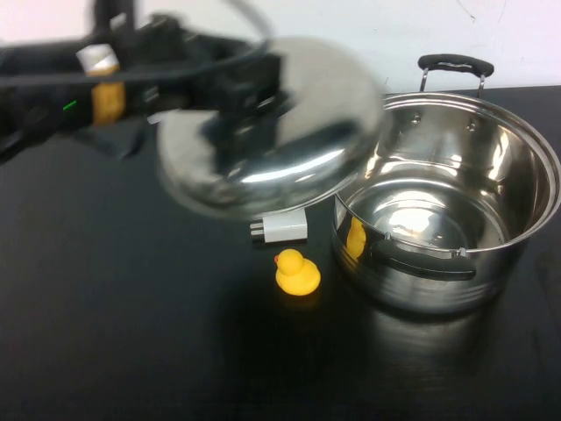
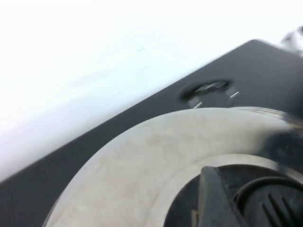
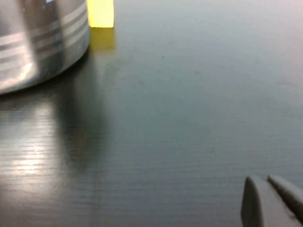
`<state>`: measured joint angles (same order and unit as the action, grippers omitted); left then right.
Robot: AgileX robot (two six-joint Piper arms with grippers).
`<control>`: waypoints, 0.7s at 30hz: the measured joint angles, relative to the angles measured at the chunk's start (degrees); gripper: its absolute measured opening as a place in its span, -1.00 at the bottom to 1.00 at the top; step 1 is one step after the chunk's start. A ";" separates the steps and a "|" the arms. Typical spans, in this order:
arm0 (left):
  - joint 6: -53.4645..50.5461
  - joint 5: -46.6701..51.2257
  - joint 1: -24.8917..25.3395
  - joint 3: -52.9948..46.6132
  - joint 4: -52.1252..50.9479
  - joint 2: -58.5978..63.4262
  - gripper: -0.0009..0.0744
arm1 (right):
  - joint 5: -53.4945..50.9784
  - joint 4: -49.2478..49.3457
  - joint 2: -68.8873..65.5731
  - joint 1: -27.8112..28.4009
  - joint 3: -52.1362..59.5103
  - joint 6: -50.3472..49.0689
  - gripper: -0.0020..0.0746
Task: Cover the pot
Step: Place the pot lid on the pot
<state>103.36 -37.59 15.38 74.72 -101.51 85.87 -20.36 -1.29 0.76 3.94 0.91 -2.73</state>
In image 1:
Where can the stainless steel pot lid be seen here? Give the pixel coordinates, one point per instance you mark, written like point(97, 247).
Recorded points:
point(289, 175)

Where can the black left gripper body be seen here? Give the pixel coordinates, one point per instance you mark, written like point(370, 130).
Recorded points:
point(201, 52)

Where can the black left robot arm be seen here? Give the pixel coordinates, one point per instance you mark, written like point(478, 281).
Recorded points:
point(44, 109)

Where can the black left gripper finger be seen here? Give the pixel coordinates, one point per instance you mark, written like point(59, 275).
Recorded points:
point(278, 98)
point(236, 127)

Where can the white USB wall charger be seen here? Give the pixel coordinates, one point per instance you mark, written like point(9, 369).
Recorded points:
point(286, 230)

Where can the yellow rubber duck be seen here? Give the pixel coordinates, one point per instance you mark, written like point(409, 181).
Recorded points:
point(298, 278)

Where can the stainless steel cooking pot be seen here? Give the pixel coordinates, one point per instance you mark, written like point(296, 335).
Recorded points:
point(438, 287)

